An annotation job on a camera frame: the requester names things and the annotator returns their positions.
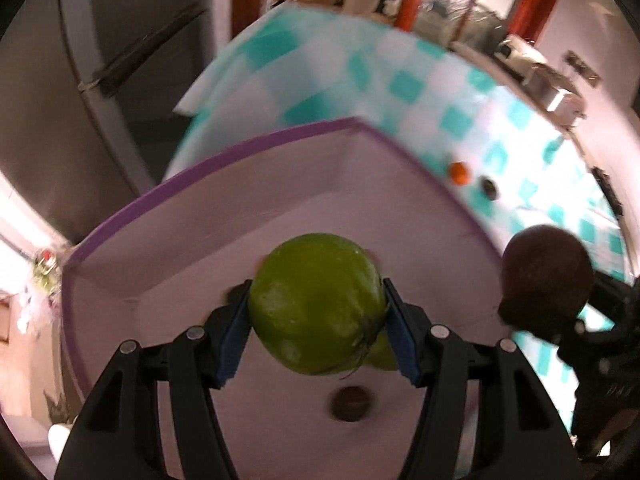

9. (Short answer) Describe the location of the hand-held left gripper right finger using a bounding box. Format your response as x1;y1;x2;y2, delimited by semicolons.
382;277;586;480

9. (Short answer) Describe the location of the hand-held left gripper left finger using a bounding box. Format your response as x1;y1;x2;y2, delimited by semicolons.
55;280;253;480

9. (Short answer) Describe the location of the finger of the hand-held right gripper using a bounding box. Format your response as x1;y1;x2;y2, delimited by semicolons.
520;317;588;358
592;272;640;328

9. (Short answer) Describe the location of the small dark green tomato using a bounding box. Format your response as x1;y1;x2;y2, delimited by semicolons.
362;332;401;372

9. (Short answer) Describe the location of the red apple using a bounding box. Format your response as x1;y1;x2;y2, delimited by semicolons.
497;226;596;333

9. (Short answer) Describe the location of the large light green tomato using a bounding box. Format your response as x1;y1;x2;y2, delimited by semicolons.
248;232;388;376

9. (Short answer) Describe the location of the purple-rimmed box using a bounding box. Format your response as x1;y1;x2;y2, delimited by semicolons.
60;116;501;480

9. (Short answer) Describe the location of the silver cooking appliance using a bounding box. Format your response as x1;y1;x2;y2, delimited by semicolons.
522;65;587;117

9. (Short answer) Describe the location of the teal white checked tablecloth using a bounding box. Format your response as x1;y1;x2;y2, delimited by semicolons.
162;2;631;436

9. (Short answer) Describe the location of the grey refrigerator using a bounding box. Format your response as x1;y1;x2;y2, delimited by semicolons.
0;0;236;241

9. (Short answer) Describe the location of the wall socket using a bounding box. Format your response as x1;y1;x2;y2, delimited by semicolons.
565;51;601;86

